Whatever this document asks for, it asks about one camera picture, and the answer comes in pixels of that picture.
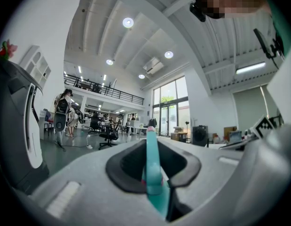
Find grey roller blind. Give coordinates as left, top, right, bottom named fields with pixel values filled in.
left=232, top=85, right=277, bottom=131

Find black head camera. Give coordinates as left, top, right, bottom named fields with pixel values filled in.
left=189, top=2, right=206, bottom=23

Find white wall shelf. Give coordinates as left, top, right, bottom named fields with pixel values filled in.
left=19, top=45, right=52, bottom=89

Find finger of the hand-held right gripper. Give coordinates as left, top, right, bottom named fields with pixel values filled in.
left=219, top=137, right=260, bottom=150

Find person's teal shirt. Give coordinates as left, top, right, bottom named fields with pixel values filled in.
left=268, top=0, right=291, bottom=57

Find tall glass window wall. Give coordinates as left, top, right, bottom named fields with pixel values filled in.
left=152, top=76, right=190, bottom=136

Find tube ceiling light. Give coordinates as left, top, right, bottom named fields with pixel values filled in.
left=236, top=62, right=267, bottom=75

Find blue grey slab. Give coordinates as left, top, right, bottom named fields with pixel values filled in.
left=228, top=130, right=243, bottom=143

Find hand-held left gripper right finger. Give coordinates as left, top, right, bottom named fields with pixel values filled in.
left=157, top=137, right=244, bottom=223

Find ceiling air conditioner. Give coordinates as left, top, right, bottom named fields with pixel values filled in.
left=142, top=57, right=165, bottom=75

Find red flower decoration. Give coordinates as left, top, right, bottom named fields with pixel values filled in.
left=0, top=39, right=18, bottom=61

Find black office chair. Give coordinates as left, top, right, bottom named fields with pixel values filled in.
left=99, top=123, right=119, bottom=150

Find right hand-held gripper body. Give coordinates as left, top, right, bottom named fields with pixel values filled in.
left=251, top=113, right=285, bottom=140

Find brown wooden board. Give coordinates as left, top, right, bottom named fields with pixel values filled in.
left=224, top=126, right=237, bottom=137

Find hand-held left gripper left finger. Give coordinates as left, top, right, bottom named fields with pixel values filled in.
left=32, top=139, right=160, bottom=224

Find black mezzanine railing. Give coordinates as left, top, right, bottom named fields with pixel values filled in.
left=63, top=71, right=145, bottom=105

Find white desk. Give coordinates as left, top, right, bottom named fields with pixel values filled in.
left=127, top=125, right=148, bottom=142

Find black washing machine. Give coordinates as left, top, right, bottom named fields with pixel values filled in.
left=192, top=125, right=209, bottom=147

